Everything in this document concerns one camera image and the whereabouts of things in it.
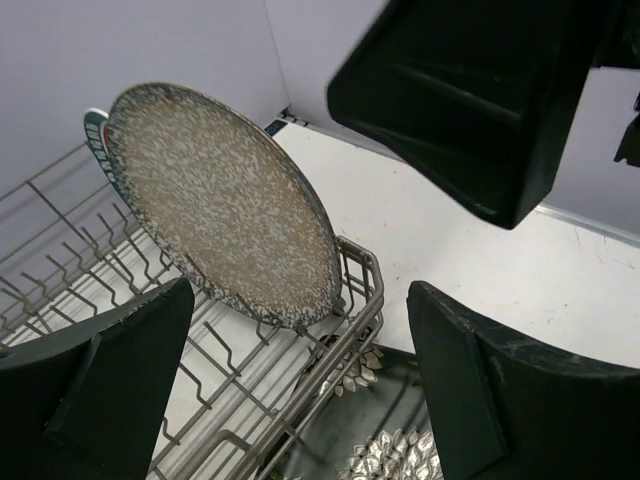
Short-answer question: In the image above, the right blue label sticker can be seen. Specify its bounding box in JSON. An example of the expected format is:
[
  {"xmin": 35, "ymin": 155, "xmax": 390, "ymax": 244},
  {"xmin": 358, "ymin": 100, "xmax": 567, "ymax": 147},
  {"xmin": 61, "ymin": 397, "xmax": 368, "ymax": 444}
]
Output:
[{"xmin": 264, "ymin": 116, "xmax": 308, "ymax": 137}]

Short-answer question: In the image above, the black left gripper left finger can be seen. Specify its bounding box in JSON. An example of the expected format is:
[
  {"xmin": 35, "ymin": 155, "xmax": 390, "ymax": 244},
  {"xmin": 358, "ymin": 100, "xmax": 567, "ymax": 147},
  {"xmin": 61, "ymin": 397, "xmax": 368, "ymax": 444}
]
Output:
[{"xmin": 1, "ymin": 278, "xmax": 194, "ymax": 479}]

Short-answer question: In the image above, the white plate teal red rim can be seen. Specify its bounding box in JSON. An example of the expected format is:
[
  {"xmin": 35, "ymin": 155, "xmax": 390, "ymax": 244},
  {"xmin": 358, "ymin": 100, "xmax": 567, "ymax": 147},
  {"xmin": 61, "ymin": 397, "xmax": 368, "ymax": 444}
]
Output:
[{"xmin": 83, "ymin": 108, "xmax": 128, "ymax": 203}]

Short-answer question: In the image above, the grey wire dish rack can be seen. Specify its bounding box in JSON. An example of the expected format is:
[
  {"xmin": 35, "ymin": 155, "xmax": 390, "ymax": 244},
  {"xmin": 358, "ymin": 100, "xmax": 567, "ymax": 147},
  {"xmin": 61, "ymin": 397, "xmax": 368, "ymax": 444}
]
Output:
[{"xmin": 1, "ymin": 145, "xmax": 384, "ymax": 479}]

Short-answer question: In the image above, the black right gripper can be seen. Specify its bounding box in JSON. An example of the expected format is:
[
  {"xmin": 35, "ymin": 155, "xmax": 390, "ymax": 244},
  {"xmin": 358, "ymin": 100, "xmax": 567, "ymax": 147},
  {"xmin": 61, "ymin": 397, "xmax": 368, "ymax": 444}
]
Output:
[{"xmin": 592, "ymin": 0, "xmax": 639, "ymax": 165}]

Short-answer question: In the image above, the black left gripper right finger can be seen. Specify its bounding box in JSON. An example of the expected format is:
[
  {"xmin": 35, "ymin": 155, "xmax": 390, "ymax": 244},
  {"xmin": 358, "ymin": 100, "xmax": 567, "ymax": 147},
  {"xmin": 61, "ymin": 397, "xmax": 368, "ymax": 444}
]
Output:
[{"xmin": 407, "ymin": 281, "xmax": 639, "ymax": 479}]

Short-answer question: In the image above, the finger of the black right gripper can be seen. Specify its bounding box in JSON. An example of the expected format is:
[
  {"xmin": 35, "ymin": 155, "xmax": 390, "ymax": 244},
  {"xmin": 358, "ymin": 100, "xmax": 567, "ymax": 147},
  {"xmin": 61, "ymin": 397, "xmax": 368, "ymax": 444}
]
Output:
[{"xmin": 327, "ymin": 1, "xmax": 619, "ymax": 229}]

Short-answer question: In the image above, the black square floral plate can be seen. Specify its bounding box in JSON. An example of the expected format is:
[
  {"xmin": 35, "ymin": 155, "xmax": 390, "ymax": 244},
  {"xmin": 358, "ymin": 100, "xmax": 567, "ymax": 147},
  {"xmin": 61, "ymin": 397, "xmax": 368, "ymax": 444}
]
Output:
[{"xmin": 266, "ymin": 344, "xmax": 444, "ymax": 479}]

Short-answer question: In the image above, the speckled beige blue round plate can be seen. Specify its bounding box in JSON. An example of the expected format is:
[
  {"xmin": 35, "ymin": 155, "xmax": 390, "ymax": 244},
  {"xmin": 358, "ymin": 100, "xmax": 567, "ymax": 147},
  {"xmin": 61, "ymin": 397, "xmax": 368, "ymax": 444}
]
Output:
[{"xmin": 105, "ymin": 82, "xmax": 342, "ymax": 329}]

